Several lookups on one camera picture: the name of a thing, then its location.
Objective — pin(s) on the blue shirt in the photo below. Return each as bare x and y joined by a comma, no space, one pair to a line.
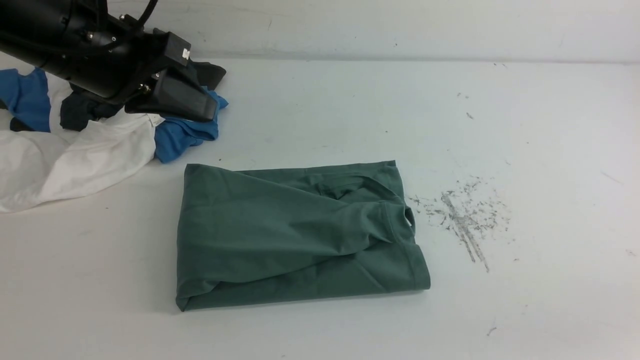
185,135

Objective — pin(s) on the white shirt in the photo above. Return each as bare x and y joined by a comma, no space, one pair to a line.
55,164

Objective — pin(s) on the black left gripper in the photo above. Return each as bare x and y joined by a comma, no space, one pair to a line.
147,72

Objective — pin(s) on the green long sleeve shirt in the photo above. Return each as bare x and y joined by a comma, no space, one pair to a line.
255,237

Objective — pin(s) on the dark grey shirt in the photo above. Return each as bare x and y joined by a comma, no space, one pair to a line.
78,108

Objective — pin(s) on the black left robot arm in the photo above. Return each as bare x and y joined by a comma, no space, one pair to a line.
54,35

